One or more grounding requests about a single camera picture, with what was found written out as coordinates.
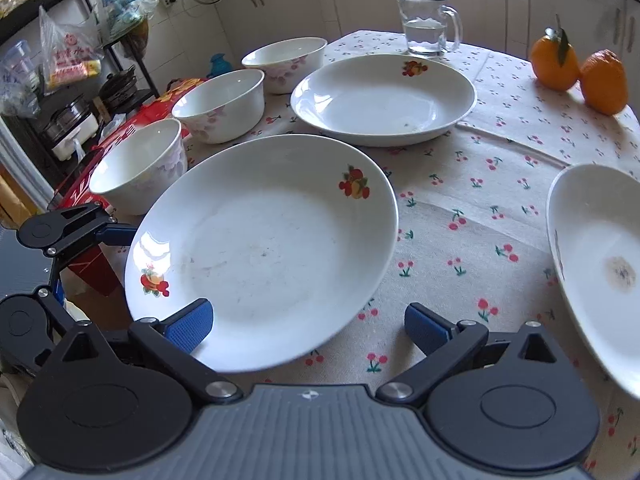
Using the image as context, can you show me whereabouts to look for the blue plastic container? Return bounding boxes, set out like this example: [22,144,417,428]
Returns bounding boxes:
[207,54,233,78]

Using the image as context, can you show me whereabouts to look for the white electric cooker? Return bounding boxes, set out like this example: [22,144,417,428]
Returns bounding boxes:
[42,97,103,161]

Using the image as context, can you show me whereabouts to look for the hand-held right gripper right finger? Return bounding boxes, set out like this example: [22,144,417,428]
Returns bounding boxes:
[375,302,576,408]

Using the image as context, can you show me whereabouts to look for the black shelf rack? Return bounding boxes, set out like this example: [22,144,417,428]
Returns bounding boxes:
[0,0,161,171]

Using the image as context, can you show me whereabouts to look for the white bowl with pink flowers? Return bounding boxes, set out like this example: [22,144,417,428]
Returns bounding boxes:
[171,68,265,144]
[89,119,188,216]
[241,36,328,95]

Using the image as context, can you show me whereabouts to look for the plastic bag with red print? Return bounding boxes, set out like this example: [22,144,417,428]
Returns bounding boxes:
[39,5,103,93]

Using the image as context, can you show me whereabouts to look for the clear bag of plastic cups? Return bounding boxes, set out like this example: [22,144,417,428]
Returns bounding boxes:
[0,40,43,118]

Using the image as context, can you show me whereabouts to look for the glass mug with water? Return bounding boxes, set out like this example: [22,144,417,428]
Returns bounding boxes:
[396,0,463,57]

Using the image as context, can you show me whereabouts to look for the white plate with fruit print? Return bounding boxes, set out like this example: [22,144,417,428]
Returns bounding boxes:
[546,163,640,401]
[124,134,399,373]
[290,54,477,147]

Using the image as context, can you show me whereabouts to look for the cherry print tablecloth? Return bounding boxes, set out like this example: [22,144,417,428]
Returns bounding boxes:
[100,30,640,476]

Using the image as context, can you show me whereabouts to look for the stack of black pans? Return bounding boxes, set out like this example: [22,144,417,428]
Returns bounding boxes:
[97,67,138,108]

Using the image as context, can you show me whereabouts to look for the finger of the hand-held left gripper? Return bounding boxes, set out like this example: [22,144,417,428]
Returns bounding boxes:
[47,201,138,261]
[35,286,87,347]

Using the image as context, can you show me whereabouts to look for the orange with leaf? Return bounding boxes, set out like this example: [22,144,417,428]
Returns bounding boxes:
[530,27,582,92]

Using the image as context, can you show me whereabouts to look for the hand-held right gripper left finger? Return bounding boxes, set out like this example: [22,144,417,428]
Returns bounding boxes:
[50,298,244,407]

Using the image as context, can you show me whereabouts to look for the orange without leaf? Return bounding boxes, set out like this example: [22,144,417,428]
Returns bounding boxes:
[580,49,628,116]

